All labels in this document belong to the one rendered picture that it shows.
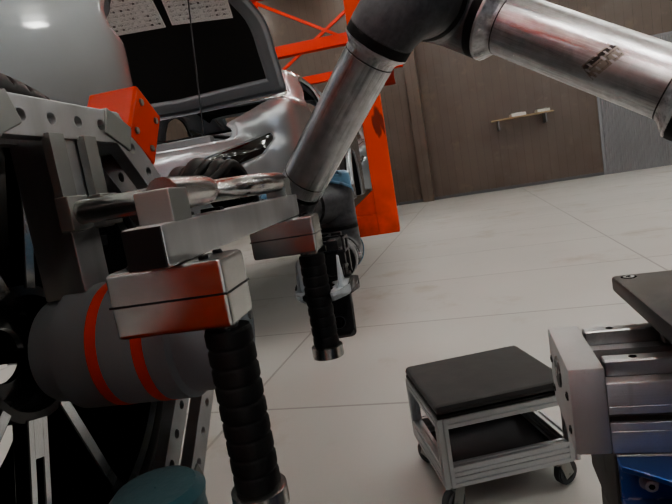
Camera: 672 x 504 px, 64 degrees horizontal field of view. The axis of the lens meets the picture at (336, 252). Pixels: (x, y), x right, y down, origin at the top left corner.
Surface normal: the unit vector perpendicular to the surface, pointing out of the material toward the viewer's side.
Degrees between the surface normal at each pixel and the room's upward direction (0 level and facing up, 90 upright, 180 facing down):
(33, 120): 90
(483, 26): 119
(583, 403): 90
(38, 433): 90
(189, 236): 90
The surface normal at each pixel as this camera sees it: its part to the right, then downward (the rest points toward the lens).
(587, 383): -0.24, 0.17
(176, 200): 0.98, -0.14
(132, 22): 0.04, 0.86
